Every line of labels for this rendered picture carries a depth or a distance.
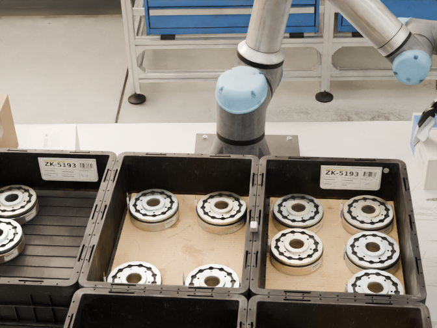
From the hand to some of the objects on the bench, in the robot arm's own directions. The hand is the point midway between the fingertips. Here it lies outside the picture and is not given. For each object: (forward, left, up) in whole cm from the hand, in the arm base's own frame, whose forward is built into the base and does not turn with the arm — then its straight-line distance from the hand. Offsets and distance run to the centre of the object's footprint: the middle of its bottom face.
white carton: (0, 0, -6) cm, 6 cm away
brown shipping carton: (-2, -123, -10) cm, 124 cm away
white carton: (+2, -96, -9) cm, 96 cm away
